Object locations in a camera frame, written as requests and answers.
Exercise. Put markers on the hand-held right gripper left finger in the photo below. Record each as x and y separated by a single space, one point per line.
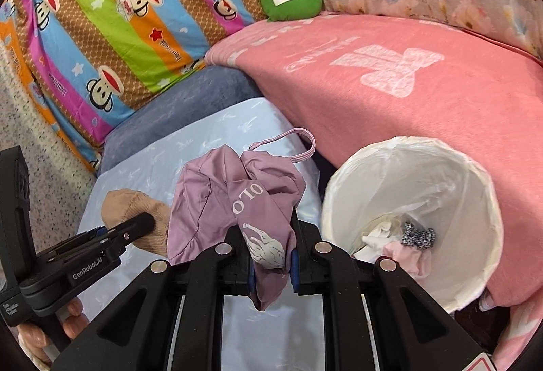
250 277

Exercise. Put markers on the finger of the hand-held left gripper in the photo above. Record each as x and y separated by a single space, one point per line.
131 229

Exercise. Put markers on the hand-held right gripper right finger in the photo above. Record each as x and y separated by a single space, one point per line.
293 269

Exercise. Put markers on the tan knit glove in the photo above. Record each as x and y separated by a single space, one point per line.
140 205

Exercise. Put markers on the purple fabric pouch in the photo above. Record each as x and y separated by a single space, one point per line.
212 201

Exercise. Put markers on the white cotton glove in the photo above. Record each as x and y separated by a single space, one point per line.
375 237

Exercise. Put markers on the pink cloth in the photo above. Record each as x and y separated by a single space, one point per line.
407 258

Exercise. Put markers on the black white patterned scrunchie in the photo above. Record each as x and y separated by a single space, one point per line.
418 236

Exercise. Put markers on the white lined trash bin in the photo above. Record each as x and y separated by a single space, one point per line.
466 193

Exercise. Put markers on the person's left hand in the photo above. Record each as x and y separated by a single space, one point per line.
75 318

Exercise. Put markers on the light blue palm print sheet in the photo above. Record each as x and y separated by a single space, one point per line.
140 159

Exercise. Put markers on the blue grey cushion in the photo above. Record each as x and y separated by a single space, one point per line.
191 99

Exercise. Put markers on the striped cartoon pillow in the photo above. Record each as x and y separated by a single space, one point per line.
38 91
127 36

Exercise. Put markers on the pink blanket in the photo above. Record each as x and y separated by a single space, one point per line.
382 78

